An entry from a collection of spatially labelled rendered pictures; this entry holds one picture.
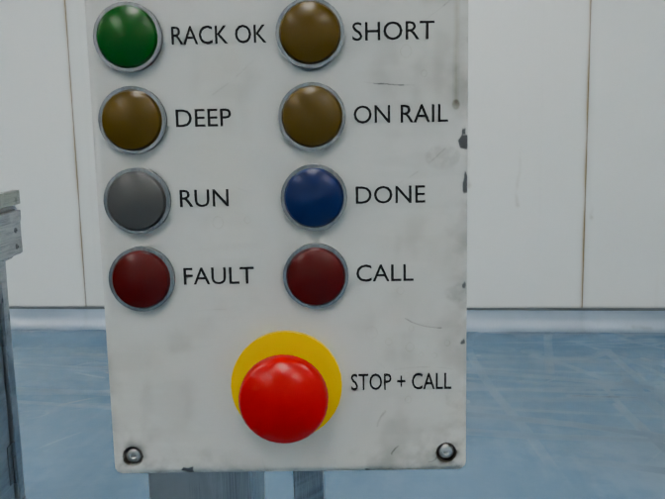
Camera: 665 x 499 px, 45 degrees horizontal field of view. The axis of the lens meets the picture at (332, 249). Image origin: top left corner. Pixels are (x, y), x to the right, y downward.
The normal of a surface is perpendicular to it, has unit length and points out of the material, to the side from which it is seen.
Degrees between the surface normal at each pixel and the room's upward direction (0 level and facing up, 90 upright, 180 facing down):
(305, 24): 87
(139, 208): 93
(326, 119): 91
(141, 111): 88
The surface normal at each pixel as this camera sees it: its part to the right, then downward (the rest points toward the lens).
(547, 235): -0.10, 0.16
